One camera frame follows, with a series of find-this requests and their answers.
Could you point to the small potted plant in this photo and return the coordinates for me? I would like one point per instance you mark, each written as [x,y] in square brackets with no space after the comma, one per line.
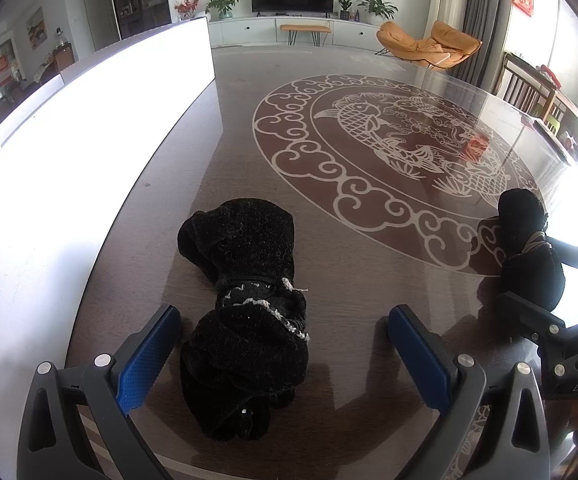
[345,7]

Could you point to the green potted plant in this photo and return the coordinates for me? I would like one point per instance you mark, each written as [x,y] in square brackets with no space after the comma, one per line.
[223,5]

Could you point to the black velvet beaded scrunchie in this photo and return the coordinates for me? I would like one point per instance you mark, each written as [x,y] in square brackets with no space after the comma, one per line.
[239,240]

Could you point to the red flower plant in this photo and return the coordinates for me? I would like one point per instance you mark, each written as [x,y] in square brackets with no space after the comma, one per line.
[187,7]

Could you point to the dark display cabinet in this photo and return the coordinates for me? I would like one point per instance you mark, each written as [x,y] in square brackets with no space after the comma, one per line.
[136,0]

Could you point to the orange bench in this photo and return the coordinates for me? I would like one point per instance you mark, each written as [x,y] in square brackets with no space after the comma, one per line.
[304,28]

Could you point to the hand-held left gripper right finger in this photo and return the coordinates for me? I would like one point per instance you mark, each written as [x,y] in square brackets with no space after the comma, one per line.
[419,360]

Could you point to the red door decoration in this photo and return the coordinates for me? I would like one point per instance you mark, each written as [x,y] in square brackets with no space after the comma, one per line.
[0,64]

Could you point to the orange rocking chair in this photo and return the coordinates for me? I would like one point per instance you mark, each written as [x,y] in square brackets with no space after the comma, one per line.
[419,47]

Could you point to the wall painting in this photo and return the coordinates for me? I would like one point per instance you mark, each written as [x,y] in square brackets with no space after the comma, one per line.
[36,29]

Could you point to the white storage box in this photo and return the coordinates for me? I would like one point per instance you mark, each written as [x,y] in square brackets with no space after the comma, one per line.
[69,185]

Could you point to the dark flat tray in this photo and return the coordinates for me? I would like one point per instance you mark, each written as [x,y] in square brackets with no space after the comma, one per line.
[546,137]

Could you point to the covered standing air conditioner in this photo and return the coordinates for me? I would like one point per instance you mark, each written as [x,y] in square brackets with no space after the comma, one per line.
[446,0]

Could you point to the white television cabinet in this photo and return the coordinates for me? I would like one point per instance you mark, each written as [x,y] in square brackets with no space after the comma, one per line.
[249,32]

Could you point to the grey curtain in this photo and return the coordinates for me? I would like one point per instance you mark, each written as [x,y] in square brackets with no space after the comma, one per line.
[486,25]

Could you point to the white door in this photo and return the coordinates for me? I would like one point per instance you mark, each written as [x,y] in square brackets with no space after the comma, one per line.
[94,15]

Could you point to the dark patterned desktop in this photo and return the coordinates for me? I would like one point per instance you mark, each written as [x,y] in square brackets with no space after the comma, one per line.
[369,260]

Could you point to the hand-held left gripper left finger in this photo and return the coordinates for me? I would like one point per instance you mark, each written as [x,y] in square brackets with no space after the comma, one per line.
[146,355]

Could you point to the large leafy potted plant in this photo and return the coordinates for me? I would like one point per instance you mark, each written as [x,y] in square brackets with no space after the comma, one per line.
[376,6]

